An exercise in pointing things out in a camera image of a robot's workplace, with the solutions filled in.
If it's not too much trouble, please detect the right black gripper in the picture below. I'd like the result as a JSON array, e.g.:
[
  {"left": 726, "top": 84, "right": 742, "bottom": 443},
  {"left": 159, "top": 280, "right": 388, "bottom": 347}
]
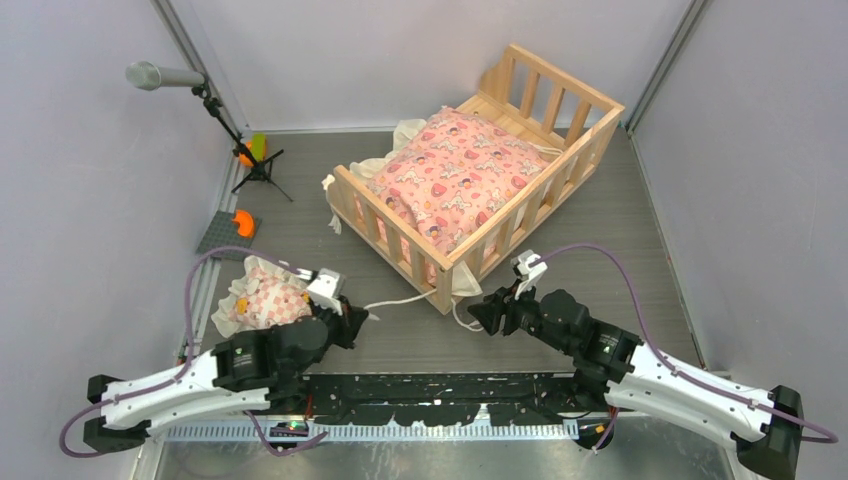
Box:
[{"left": 467, "top": 276, "right": 573, "bottom": 355}]

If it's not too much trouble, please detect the pink printed cushion with ties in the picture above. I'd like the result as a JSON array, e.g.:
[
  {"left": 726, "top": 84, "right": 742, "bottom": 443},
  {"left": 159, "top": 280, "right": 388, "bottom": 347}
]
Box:
[{"left": 322, "top": 105, "right": 564, "bottom": 333}]

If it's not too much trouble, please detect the wooden slatted pet bed frame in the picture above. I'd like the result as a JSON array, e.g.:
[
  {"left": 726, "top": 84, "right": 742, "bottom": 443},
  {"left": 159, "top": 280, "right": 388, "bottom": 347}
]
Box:
[{"left": 324, "top": 44, "right": 624, "bottom": 313}]

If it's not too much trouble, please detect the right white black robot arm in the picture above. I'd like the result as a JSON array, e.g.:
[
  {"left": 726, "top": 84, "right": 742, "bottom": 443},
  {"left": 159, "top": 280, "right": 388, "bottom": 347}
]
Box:
[{"left": 467, "top": 288, "right": 802, "bottom": 479}]

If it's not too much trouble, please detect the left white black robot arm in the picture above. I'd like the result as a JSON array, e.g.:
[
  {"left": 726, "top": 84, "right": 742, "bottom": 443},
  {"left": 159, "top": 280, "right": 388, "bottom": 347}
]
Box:
[{"left": 82, "top": 303, "right": 369, "bottom": 454}]

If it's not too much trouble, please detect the small checkered ruffled pillow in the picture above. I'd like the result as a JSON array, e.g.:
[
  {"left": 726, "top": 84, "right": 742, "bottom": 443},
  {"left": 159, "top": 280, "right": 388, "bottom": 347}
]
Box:
[{"left": 211, "top": 255, "right": 311, "bottom": 337}]

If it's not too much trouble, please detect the orange curved toy piece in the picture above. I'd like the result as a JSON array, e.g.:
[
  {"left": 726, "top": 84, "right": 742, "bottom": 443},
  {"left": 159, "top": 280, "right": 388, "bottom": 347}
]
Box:
[{"left": 232, "top": 209, "right": 257, "bottom": 238}]

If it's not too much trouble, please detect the grey building plate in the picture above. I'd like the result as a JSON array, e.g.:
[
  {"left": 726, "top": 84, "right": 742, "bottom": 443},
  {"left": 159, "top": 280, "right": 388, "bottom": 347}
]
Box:
[{"left": 195, "top": 210, "right": 262, "bottom": 261}]

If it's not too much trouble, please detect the orange green toy ball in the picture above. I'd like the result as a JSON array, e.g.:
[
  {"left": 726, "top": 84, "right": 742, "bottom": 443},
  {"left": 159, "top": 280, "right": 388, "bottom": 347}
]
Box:
[{"left": 238, "top": 133, "right": 268, "bottom": 168}]

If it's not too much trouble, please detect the silver microphone on tripod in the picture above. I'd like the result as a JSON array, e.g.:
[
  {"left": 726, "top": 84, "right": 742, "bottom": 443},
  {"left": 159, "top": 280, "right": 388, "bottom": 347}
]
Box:
[{"left": 125, "top": 61, "right": 294, "bottom": 202}]

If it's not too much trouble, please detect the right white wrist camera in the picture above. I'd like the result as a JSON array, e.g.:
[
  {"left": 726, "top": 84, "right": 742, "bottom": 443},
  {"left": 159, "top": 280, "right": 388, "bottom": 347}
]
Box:
[{"left": 511, "top": 250, "right": 548, "bottom": 300}]

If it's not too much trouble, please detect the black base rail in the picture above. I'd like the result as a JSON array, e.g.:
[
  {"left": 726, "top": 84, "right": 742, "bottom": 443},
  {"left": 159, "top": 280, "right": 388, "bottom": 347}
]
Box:
[{"left": 290, "top": 373, "right": 607, "bottom": 427}]

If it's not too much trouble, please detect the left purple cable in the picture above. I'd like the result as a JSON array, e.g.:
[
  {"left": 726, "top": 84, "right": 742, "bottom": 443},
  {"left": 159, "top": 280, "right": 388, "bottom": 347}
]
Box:
[{"left": 58, "top": 246, "right": 329, "bottom": 458}]

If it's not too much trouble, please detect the purple cable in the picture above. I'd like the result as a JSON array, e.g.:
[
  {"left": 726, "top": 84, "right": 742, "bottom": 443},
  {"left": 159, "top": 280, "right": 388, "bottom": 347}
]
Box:
[
  {"left": 58, "top": 246, "right": 329, "bottom": 458},
  {"left": 543, "top": 242, "right": 840, "bottom": 455}
]

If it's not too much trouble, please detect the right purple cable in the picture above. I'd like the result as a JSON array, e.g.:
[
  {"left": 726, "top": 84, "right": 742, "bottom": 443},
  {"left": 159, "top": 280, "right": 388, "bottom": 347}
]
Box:
[{"left": 543, "top": 242, "right": 840, "bottom": 455}]

